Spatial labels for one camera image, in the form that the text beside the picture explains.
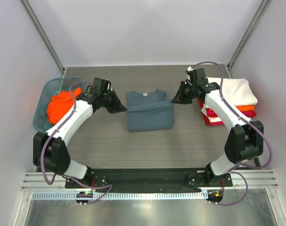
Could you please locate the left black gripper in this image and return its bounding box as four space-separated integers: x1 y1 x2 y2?
101 89 127 114

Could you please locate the blue-grey t-shirt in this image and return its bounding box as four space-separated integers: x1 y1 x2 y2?
126 89 174 132

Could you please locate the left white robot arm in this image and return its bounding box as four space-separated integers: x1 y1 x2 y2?
33 77 127 188

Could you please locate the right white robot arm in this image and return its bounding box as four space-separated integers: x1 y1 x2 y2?
172 67 264 186

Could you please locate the red folded t-shirt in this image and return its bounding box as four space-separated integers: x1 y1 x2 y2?
201 111 223 126

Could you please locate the white folded t-shirt top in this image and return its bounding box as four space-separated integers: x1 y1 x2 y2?
205 77 259 106

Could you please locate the orange t-shirt in basket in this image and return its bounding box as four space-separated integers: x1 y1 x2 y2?
46 91 73 125

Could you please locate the orange folded t-shirt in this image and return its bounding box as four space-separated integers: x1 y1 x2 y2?
237 105 254 112

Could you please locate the pink folded t-shirt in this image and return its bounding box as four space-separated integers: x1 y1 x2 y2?
242 111 256 118

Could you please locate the teal plastic basket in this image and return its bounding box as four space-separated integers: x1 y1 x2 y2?
33 78 82 133

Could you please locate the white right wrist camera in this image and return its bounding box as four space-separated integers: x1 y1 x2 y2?
185 66 194 81

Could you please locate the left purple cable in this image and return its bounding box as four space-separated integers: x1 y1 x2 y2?
40 81 113 204

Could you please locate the purple cable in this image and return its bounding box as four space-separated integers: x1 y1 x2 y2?
192 61 273 207
40 81 113 204

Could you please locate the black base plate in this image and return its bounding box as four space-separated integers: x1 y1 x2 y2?
78 168 233 188

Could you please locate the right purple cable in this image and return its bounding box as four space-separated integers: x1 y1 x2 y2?
192 61 273 207

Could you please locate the slotted cable duct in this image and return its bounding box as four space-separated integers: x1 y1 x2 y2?
32 190 208 201

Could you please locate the right aluminium frame post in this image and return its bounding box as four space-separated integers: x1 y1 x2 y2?
227 0 271 71

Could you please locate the aluminium frame post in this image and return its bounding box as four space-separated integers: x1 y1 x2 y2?
227 0 271 71
20 0 65 75

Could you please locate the left aluminium frame post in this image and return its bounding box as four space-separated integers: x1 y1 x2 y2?
20 0 65 75

